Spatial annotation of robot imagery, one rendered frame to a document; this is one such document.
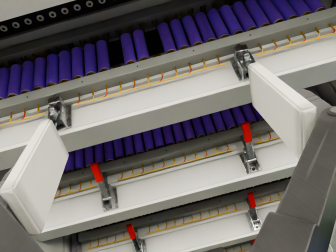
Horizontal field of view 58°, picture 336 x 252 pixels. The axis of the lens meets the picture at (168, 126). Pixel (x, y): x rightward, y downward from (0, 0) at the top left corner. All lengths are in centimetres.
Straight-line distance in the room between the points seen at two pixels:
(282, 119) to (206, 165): 42
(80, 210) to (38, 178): 43
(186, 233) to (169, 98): 40
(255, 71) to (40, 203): 14
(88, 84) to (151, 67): 9
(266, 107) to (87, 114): 31
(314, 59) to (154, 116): 23
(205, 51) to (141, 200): 29
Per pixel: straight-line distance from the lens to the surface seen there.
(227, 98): 43
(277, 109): 17
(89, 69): 47
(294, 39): 48
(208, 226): 74
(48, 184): 18
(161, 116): 43
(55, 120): 42
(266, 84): 17
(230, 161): 58
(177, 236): 74
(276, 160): 58
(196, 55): 44
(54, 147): 20
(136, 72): 44
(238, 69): 44
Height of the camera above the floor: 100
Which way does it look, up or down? 40 degrees down
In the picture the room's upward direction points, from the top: 17 degrees counter-clockwise
